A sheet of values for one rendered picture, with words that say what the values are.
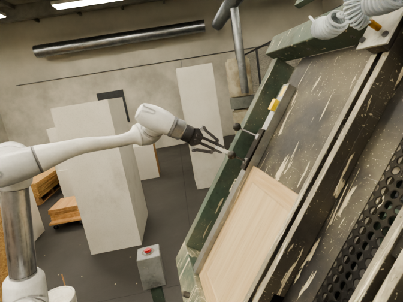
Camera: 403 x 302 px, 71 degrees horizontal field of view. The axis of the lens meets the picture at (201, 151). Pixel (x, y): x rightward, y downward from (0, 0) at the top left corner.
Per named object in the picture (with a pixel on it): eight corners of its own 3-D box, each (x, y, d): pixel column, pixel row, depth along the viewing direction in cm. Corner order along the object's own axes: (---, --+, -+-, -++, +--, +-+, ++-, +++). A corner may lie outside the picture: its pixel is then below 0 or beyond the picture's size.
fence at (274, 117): (200, 269, 135) (192, 267, 134) (291, 88, 126) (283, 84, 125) (202, 275, 131) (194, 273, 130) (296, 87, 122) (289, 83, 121)
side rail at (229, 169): (201, 246, 161) (183, 240, 158) (289, 68, 151) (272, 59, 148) (203, 251, 155) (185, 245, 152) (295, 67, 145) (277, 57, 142)
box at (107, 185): (108, 220, 422) (78, 104, 383) (147, 213, 426) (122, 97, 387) (91, 254, 335) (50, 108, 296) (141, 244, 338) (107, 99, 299)
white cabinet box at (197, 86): (194, 178, 548) (175, 71, 502) (223, 173, 551) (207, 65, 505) (197, 189, 489) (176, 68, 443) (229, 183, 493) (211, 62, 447)
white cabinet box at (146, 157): (135, 175, 639) (128, 145, 623) (160, 171, 643) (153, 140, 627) (132, 181, 596) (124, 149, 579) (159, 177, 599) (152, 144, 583)
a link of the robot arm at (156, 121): (178, 111, 119) (170, 121, 130) (144, 94, 115) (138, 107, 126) (170, 132, 115) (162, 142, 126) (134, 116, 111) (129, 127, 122)
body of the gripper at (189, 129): (185, 121, 126) (204, 130, 128) (177, 138, 127) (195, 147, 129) (188, 123, 119) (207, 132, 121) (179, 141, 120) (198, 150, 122)
